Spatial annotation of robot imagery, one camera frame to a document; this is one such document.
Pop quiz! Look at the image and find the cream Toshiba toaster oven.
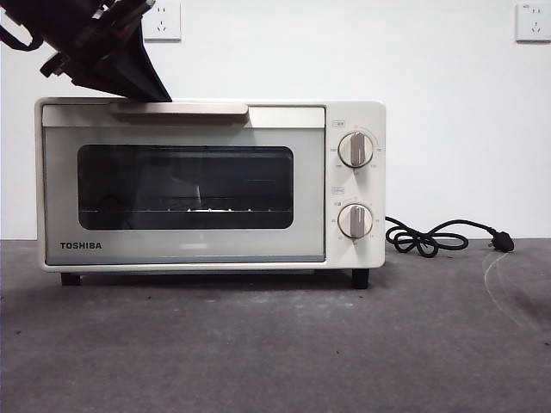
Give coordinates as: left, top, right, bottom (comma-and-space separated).
34, 96, 387, 288

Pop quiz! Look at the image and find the cream oven temperature knob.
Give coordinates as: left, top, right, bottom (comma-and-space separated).
337, 132, 375, 169

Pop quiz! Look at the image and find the black power cord with plug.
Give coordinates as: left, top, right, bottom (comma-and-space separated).
384, 216, 516, 255

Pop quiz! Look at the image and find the glass oven door with handle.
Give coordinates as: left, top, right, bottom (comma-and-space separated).
40, 102, 326, 262

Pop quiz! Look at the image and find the cream oven timer knob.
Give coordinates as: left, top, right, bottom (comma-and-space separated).
337, 203, 375, 240

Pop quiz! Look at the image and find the white wall socket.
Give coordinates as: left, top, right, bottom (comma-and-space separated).
515, 3, 551, 43
145, 0, 183, 43

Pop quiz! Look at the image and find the metal wire oven rack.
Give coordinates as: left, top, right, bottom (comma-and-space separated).
81, 195, 289, 215

